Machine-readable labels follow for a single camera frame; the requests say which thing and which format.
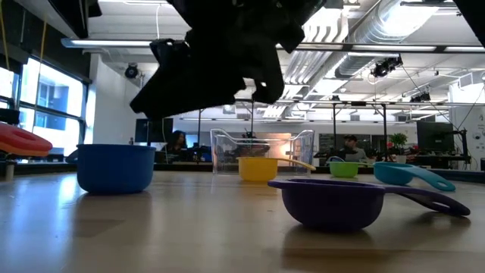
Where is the long LED light bar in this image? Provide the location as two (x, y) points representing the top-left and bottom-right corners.
(60, 37), (485, 54)

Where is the black monitor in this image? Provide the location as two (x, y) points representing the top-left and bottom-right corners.
(416, 121), (455, 152)
(135, 118), (174, 143)

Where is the black background gantry frame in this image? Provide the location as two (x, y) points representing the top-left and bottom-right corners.
(196, 99), (390, 160)

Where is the purple measuring cup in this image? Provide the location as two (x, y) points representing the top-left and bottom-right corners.
(268, 178), (471, 233)

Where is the teal measuring cup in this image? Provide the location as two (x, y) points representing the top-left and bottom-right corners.
(373, 162), (457, 193)

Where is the yellow measuring cup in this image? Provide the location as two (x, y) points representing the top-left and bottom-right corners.
(237, 156), (317, 182)

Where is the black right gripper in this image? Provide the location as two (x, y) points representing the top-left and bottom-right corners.
(130, 0), (327, 119)

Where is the blue measuring cup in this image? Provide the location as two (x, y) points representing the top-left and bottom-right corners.
(77, 143), (157, 195)

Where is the silver ceiling duct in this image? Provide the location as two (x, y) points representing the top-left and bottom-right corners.
(335, 0), (440, 79)

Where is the red measuring cup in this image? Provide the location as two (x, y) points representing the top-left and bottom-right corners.
(0, 123), (53, 152)

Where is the person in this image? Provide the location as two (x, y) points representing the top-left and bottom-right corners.
(343, 134), (368, 162)
(166, 130), (189, 155)

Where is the large glass window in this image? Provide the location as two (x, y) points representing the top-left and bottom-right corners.
(0, 56), (90, 158)

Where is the green measuring cup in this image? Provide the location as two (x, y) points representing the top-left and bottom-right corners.
(327, 161), (374, 179)

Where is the clear plastic basket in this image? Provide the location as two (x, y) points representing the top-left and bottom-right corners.
(210, 127), (315, 176)

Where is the background potted plant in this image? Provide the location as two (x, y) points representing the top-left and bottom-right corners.
(389, 132), (408, 165)

